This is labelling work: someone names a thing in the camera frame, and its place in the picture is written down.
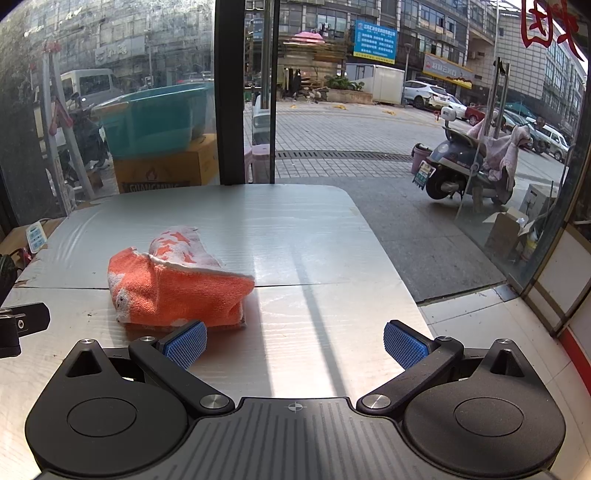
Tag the orange shop sign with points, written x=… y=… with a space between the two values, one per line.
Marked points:
x=447 y=71

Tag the white cardboard box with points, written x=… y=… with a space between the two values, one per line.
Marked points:
x=538 y=201

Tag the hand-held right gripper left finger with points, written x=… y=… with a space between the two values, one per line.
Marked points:
x=185 y=345

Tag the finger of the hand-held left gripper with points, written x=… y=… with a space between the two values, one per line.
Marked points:
x=27 y=319

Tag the dark blue scooter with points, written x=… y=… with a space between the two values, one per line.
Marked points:
x=450 y=164

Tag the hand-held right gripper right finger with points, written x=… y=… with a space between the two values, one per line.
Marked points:
x=404 y=345

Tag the white power strip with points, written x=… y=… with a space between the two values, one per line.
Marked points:
x=35 y=236

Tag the pink scooter cover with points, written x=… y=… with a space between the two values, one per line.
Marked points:
x=501 y=147

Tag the white suv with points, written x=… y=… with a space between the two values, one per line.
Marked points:
x=422 y=92

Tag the blue signboard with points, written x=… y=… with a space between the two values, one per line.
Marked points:
x=375 y=41

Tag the black bag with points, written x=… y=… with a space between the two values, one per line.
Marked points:
x=6 y=270

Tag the pink plastic stool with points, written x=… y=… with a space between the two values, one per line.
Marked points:
x=259 y=161

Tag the red car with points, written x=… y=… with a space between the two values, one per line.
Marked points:
x=475 y=114

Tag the silver car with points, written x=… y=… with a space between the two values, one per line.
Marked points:
x=551 y=141

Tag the yellow cardboard box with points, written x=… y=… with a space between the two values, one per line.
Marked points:
x=171 y=168

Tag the orange star-print towel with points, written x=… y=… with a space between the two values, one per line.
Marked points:
x=178 y=286

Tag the white kiosk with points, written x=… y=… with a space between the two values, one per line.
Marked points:
x=381 y=83

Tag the white van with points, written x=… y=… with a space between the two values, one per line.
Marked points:
x=94 y=85

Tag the street planter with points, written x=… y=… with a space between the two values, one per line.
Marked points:
x=346 y=90

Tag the black window pillar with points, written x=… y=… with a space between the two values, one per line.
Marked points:
x=230 y=92

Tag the open brown cardboard box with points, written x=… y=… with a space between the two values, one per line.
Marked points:
x=503 y=233

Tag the teal plastic basin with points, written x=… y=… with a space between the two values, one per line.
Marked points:
x=157 y=120

